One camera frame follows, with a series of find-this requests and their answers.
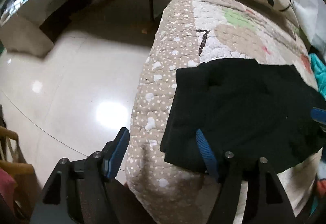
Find black pants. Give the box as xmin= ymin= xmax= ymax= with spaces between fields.
xmin=160 ymin=58 xmax=325 ymax=173

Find teal fleece blanket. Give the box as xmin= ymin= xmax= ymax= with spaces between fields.
xmin=309 ymin=53 xmax=326 ymax=99

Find white paper shopping bag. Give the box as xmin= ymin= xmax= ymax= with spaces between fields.
xmin=290 ymin=0 xmax=325 ymax=53

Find heart-patterned quilt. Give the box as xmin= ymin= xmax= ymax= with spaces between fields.
xmin=126 ymin=0 xmax=325 ymax=223

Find low beige table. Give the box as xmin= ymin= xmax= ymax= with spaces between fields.
xmin=0 ymin=0 xmax=92 ymax=58

